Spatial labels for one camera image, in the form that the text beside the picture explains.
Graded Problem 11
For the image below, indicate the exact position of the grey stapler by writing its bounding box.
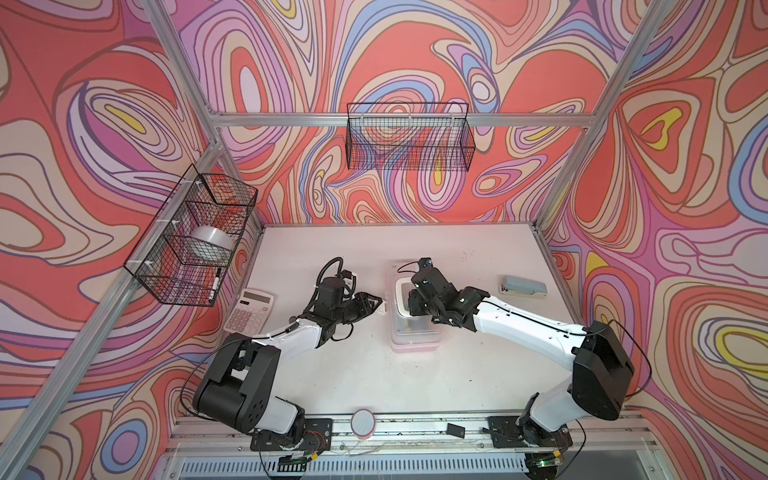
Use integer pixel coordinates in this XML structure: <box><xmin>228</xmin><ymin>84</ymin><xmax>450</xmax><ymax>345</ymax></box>
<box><xmin>499</xmin><ymin>276</ymin><xmax>548</xmax><ymax>298</ymax></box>

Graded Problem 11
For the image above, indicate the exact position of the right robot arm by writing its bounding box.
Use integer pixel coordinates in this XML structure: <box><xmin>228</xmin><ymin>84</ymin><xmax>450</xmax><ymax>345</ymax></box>
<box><xmin>408</xmin><ymin>257</ymin><xmax>635</xmax><ymax>435</ymax></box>

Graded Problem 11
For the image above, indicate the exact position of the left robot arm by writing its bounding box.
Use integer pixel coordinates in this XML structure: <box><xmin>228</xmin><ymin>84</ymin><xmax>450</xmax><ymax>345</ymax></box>
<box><xmin>192</xmin><ymin>273</ymin><xmax>384</xmax><ymax>443</ymax></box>

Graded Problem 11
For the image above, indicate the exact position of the silver duct tape roll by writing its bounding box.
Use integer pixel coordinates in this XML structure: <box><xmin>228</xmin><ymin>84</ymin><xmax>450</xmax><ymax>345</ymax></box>
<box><xmin>189</xmin><ymin>226</ymin><xmax>234</xmax><ymax>265</ymax></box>

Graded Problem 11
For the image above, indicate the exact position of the small black block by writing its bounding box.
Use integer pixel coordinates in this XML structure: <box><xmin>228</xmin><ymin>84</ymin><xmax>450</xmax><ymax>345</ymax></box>
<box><xmin>446</xmin><ymin>423</ymin><xmax>466</xmax><ymax>439</ymax></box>

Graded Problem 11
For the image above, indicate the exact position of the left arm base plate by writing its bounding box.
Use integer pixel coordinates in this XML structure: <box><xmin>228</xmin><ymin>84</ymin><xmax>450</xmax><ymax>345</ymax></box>
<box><xmin>250</xmin><ymin>417</ymin><xmax>334</xmax><ymax>454</ymax></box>

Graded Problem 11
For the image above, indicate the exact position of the black corrugated cable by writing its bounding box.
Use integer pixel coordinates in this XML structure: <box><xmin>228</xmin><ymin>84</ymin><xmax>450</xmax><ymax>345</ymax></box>
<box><xmin>316</xmin><ymin>256</ymin><xmax>346</xmax><ymax>286</ymax></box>

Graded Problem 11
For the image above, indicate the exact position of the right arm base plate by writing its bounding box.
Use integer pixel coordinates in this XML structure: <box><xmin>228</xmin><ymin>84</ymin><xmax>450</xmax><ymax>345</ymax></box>
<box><xmin>486</xmin><ymin>416</ymin><xmax>573</xmax><ymax>451</ymax></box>

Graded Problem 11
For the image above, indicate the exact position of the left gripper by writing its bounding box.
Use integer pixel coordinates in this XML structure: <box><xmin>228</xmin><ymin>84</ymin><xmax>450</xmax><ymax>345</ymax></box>
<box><xmin>330</xmin><ymin>292</ymin><xmax>383</xmax><ymax>327</ymax></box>

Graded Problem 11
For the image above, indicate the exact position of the black wire basket back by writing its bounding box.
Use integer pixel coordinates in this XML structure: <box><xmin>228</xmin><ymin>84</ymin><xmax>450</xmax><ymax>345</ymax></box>
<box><xmin>345</xmin><ymin>100</ymin><xmax>476</xmax><ymax>172</ymax></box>

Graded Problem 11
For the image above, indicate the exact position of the black wire basket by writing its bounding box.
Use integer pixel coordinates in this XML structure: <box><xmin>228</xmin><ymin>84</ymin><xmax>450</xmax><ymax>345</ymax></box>
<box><xmin>124</xmin><ymin>166</ymin><xmax>258</xmax><ymax>307</ymax></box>
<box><xmin>345</xmin><ymin>100</ymin><xmax>476</xmax><ymax>172</ymax></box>

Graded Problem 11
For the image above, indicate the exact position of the white calculator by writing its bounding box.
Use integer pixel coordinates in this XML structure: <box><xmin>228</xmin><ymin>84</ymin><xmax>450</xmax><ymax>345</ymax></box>
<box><xmin>223</xmin><ymin>288</ymin><xmax>275</xmax><ymax>337</ymax></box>

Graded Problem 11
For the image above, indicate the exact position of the pink tape roll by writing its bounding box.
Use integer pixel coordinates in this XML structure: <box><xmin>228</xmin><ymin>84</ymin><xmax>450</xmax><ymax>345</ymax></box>
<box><xmin>350</xmin><ymin>408</ymin><xmax>376</xmax><ymax>440</ymax></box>

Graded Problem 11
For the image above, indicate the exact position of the clear tool box lid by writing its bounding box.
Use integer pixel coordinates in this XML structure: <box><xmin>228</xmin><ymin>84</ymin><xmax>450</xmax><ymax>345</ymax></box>
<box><xmin>388</xmin><ymin>262</ymin><xmax>443</xmax><ymax>347</ymax></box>

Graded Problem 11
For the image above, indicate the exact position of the pink plastic tool box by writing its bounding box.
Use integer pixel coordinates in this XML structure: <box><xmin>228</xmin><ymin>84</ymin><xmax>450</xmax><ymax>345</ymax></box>
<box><xmin>388</xmin><ymin>263</ymin><xmax>443</xmax><ymax>354</ymax></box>

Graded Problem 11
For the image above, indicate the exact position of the black wire basket left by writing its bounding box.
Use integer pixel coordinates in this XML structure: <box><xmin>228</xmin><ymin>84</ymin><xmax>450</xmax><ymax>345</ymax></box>
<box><xmin>124</xmin><ymin>166</ymin><xmax>258</xmax><ymax>307</ymax></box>

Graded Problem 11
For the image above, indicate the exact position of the black marker pen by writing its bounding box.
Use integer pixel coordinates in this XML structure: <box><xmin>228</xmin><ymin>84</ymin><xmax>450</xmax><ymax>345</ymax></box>
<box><xmin>208</xmin><ymin>267</ymin><xmax>222</xmax><ymax>304</ymax></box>

